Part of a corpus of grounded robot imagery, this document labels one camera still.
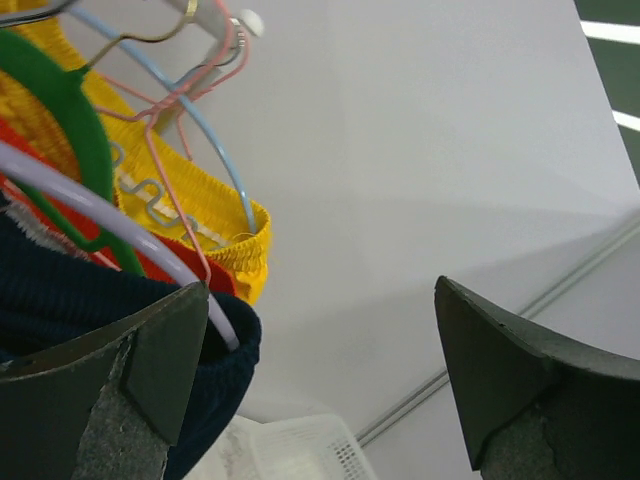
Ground yellow shorts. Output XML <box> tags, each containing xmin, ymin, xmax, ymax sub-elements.
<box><xmin>0</xmin><ymin>17</ymin><xmax>274</xmax><ymax>307</ymax></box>

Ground white plastic basket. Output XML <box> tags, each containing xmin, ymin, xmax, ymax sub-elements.
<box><xmin>188</xmin><ymin>414</ymin><xmax>377</xmax><ymax>480</ymax></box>

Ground navy blue shorts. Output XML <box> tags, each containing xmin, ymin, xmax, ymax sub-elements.
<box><xmin>1</xmin><ymin>200</ymin><xmax>262</xmax><ymax>479</ymax></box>

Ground pink wire hanger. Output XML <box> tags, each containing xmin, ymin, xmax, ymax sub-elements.
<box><xmin>97</xmin><ymin>1</ymin><xmax>250</xmax><ymax>283</ymax></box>

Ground orange shorts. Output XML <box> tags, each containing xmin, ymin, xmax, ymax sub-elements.
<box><xmin>1</xmin><ymin>119</ymin><xmax>236</xmax><ymax>295</ymax></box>

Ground green hanger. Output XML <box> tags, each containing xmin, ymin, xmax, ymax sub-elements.
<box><xmin>1</xmin><ymin>29</ymin><xmax>145</xmax><ymax>275</ymax></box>

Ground light blue hanger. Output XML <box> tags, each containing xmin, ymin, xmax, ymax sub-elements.
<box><xmin>70</xmin><ymin>7</ymin><xmax>257</xmax><ymax>234</ymax></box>

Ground translucent lilac hanger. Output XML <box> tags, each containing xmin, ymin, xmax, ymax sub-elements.
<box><xmin>0</xmin><ymin>140</ymin><xmax>241</xmax><ymax>354</ymax></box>

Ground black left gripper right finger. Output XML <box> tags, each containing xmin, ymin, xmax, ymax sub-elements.
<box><xmin>434</xmin><ymin>276</ymin><xmax>639</xmax><ymax>479</ymax></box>

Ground pink shark print shorts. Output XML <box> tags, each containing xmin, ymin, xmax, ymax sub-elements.
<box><xmin>1</xmin><ymin>177</ymin><xmax>90</xmax><ymax>261</ymax></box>

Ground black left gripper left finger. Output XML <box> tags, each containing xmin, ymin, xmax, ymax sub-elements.
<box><xmin>1</xmin><ymin>283</ymin><xmax>208</xmax><ymax>479</ymax></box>

